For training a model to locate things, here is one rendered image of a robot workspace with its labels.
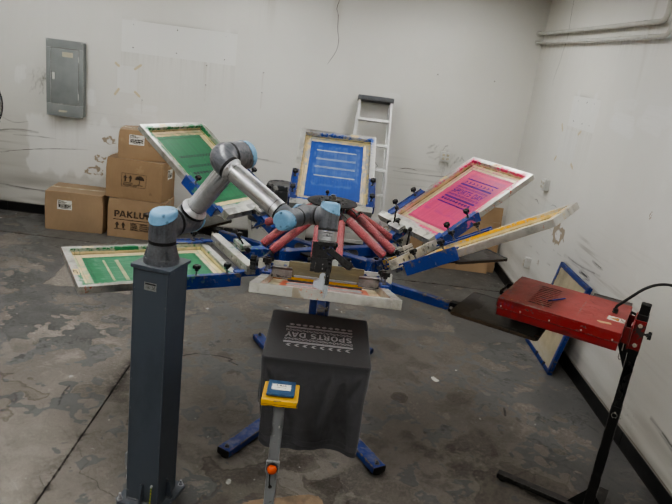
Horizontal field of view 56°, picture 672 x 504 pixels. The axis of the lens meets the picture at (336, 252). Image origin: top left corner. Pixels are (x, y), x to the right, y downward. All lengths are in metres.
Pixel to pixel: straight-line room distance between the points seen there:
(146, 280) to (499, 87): 5.12
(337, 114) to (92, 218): 2.83
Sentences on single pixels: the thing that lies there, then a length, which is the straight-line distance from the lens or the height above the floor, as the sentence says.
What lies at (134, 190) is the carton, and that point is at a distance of 6.95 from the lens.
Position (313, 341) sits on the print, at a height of 0.95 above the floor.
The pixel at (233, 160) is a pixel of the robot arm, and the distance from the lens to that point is 2.46.
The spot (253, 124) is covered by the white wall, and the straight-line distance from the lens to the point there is 7.04.
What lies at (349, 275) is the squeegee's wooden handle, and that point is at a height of 1.15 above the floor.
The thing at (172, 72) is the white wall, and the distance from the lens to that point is 7.17.
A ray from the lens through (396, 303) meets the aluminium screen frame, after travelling 2.42.
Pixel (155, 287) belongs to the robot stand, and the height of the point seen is 1.11.
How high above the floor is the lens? 2.14
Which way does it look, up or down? 17 degrees down
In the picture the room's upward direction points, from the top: 7 degrees clockwise
